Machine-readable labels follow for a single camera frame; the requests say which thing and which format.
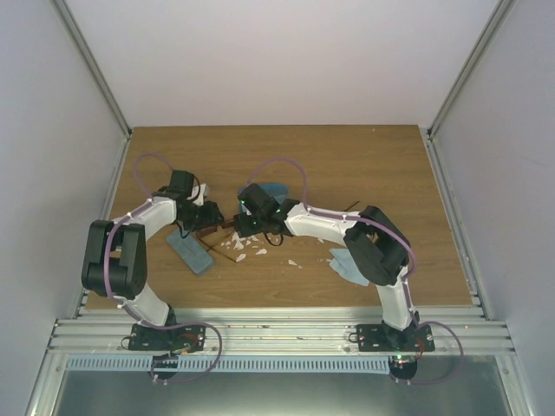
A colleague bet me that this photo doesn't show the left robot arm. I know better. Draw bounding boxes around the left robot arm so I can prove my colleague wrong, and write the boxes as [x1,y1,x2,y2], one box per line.
[82,170,224,350]

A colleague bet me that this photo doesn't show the grey-blue glasses case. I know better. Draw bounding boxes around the grey-blue glasses case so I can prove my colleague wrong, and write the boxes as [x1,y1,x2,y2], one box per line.
[166,231,215,276]

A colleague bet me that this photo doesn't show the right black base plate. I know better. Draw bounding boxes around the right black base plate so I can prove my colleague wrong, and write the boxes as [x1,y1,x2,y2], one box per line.
[348,323,435,353]

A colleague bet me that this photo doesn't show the blue translucent glasses case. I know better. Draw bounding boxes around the blue translucent glasses case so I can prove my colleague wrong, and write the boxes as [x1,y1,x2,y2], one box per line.
[238,183,289,215]

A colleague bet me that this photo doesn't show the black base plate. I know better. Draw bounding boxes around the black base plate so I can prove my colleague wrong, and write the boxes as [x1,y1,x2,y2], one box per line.
[121,324,206,354]
[348,323,435,353]

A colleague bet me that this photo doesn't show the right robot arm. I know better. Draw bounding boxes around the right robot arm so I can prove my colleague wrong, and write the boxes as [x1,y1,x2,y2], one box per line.
[233,184,418,351]

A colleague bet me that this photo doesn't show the light blue crumpled cloth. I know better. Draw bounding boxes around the light blue crumpled cloth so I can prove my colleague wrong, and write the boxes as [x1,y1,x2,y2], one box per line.
[330,248,369,287]

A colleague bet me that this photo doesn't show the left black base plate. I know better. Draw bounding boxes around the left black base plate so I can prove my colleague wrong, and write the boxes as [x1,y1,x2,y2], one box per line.
[121,324,206,354]

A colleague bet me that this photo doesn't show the brown frame sunglasses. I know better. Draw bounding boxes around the brown frame sunglasses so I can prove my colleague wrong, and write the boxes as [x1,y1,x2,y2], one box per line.
[195,219,236,263]

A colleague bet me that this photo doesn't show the slotted grey cable duct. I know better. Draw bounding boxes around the slotted grey cable duct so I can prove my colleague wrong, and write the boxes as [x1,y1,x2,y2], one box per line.
[66,354,389,375]

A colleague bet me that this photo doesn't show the black round sunglasses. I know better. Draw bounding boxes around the black round sunglasses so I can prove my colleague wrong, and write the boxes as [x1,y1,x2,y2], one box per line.
[343,201,360,211]

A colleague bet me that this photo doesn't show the aluminium rail frame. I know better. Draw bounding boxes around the aluminium rail frame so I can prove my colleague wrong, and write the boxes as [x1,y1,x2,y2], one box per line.
[47,304,515,356]

